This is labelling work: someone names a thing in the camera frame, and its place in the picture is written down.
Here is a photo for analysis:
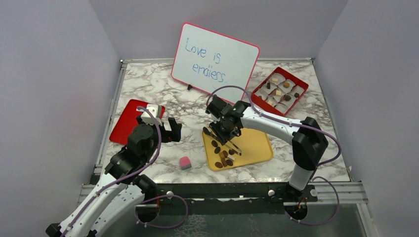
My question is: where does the red box lid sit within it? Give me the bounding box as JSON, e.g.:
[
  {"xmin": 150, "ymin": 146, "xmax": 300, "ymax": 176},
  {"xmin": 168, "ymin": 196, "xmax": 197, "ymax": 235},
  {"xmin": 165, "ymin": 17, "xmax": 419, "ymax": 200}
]
[{"xmin": 109, "ymin": 99, "xmax": 165, "ymax": 145}]

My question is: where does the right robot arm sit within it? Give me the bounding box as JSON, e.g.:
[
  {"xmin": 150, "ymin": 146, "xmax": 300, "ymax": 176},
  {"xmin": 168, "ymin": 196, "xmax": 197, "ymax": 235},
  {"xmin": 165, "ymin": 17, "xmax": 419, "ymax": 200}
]
[{"xmin": 205, "ymin": 95, "xmax": 329, "ymax": 201}]

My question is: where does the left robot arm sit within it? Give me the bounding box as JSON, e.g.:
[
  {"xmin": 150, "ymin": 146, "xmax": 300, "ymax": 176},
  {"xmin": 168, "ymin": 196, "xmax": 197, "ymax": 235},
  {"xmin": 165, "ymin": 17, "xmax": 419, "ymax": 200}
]
[{"xmin": 45, "ymin": 118, "xmax": 182, "ymax": 237}]

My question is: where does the dark oval chocolate front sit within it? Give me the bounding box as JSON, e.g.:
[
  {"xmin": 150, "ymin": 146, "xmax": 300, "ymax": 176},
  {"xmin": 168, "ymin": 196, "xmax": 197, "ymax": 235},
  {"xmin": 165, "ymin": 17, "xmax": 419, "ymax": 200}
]
[{"xmin": 214, "ymin": 162, "xmax": 224, "ymax": 168}]

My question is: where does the red chocolate box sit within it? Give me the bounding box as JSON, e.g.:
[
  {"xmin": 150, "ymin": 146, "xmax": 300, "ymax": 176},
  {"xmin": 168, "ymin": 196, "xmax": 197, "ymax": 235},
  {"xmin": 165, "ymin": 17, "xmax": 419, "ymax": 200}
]
[{"xmin": 251, "ymin": 67, "xmax": 309, "ymax": 117}]

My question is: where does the pink whiteboard eraser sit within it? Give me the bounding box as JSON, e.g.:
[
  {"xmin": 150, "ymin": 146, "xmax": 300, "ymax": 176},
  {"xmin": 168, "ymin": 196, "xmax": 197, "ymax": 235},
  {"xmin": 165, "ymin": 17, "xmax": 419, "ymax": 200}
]
[{"xmin": 179, "ymin": 157, "xmax": 192, "ymax": 170}]

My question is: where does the yellow plastic tray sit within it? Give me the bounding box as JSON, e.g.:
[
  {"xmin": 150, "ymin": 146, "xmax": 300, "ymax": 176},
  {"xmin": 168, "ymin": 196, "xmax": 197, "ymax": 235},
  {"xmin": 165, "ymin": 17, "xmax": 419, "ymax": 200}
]
[{"xmin": 202, "ymin": 128, "xmax": 273, "ymax": 171}]

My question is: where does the pink-framed whiteboard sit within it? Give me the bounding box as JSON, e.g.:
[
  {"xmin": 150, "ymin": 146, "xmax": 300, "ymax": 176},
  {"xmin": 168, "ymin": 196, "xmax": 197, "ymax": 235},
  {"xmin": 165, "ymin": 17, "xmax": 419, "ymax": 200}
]
[{"xmin": 171, "ymin": 23, "xmax": 260, "ymax": 102}]

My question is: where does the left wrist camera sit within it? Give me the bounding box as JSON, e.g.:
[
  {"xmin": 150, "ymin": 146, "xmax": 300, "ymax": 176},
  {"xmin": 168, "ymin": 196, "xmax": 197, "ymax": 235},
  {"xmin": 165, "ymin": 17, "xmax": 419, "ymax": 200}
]
[{"xmin": 140, "ymin": 104, "xmax": 163, "ymax": 125}]

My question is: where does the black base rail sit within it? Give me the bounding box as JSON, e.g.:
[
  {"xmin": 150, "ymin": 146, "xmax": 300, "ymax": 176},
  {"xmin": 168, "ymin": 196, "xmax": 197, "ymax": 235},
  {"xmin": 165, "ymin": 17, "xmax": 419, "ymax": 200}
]
[{"xmin": 88, "ymin": 181, "xmax": 318, "ymax": 217}]

